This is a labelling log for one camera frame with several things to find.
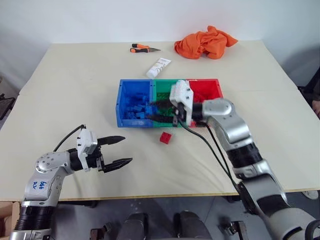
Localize dark chair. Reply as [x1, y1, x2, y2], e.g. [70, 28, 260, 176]
[296, 44, 320, 119]

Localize crumpled orange cloth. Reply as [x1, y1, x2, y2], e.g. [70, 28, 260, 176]
[173, 25, 239, 61]

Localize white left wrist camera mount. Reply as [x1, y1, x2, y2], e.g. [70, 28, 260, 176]
[76, 128, 99, 173]

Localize blue plastic bin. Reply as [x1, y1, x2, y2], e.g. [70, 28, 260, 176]
[115, 78, 154, 128]

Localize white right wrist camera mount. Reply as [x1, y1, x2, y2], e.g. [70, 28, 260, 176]
[169, 79, 195, 126]

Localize brown cardboard box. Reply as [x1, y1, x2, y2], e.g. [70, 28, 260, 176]
[0, 200, 21, 240]

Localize white tube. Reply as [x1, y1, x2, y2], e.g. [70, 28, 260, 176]
[145, 57, 173, 79]

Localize black stand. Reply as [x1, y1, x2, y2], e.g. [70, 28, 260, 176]
[0, 93, 16, 121]

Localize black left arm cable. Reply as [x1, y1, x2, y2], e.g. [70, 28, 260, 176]
[52, 124, 88, 153]

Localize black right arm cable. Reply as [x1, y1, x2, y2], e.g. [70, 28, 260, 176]
[178, 120, 245, 199]

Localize green plastic bin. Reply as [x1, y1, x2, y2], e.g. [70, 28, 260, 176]
[149, 79, 191, 129]

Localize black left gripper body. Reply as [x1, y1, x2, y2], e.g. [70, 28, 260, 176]
[86, 146, 105, 173]

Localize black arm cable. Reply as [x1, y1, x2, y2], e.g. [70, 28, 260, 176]
[52, 124, 88, 153]
[178, 120, 245, 199]

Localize black table frame bar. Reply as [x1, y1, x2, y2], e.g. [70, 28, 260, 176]
[56, 199, 99, 209]

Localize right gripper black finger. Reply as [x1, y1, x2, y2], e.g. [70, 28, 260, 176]
[149, 99, 176, 110]
[146, 113, 176, 124]

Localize dark rounded shape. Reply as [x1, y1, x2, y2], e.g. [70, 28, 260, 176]
[173, 210, 214, 240]

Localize orange black pliers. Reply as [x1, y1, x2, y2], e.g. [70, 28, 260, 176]
[128, 43, 162, 54]

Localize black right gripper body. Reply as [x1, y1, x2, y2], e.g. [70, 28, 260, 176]
[171, 101, 188, 126]

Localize white shoe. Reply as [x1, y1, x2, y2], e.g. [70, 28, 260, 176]
[302, 190, 320, 200]

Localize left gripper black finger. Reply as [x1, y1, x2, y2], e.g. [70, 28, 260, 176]
[102, 157, 134, 174]
[96, 135, 126, 147]

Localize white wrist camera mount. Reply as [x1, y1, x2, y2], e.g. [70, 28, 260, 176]
[76, 128, 99, 173]
[169, 79, 195, 126]

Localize red plastic bin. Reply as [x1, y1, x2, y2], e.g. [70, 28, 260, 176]
[185, 78, 224, 129]

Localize red building block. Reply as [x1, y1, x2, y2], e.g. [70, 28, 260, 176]
[159, 131, 173, 145]
[193, 90, 209, 102]

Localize dark metal foot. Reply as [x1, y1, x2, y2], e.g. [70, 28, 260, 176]
[218, 219, 251, 240]
[89, 221, 114, 240]

